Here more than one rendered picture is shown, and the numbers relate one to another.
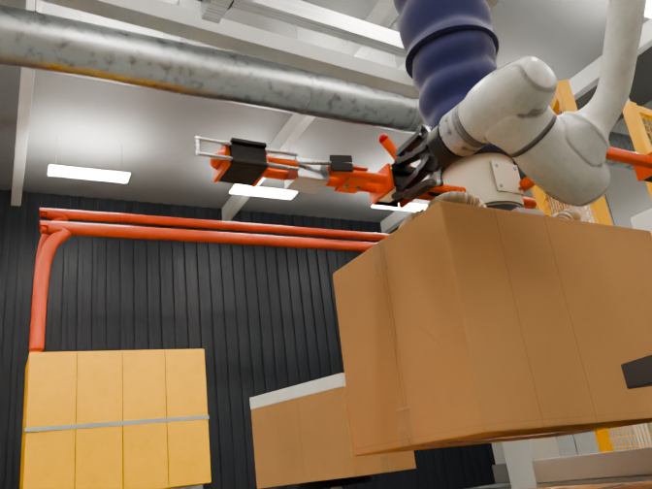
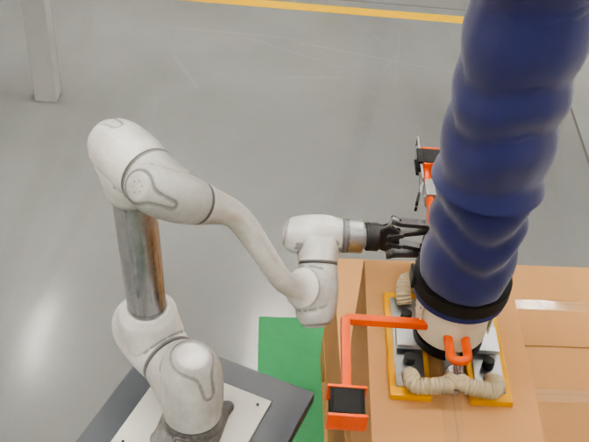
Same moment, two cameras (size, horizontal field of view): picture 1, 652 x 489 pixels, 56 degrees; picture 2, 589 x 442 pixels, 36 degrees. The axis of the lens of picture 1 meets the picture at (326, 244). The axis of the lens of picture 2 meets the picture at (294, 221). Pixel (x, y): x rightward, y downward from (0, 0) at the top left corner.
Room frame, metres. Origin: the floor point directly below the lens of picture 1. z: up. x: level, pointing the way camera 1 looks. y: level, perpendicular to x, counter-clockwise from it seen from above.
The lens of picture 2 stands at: (1.75, -1.90, 2.71)
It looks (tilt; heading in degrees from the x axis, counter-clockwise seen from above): 40 degrees down; 120
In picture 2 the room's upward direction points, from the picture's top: 5 degrees clockwise
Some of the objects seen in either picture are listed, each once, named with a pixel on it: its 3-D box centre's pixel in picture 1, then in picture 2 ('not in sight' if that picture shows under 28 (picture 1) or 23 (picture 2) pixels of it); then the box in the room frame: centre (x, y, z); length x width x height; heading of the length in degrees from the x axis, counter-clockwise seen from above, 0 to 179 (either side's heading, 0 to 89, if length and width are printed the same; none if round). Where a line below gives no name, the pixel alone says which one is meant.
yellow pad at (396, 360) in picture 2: not in sight; (407, 339); (1.25, -0.43, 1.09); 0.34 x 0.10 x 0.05; 121
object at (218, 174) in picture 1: (240, 165); (433, 162); (1.03, 0.14, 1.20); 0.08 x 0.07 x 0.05; 121
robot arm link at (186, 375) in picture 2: not in sight; (189, 381); (0.81, -0.73, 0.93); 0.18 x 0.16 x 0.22; 161
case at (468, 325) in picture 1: (507, 339); (433, 396); (1.34, -0.36, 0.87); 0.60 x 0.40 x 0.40; 121
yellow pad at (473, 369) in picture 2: not in sight; (483, 345); (1.42, -0.33, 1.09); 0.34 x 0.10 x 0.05; 121
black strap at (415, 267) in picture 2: not in sight; (460, 278); (1.33, -0.38, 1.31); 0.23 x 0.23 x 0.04
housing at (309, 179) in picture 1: (306, 176); (435, 193); (1.10, 0.02, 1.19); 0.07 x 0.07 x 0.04; 31
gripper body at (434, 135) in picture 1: (439, 148); (381, 237); (1.07, -0.24, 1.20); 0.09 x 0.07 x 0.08; 33
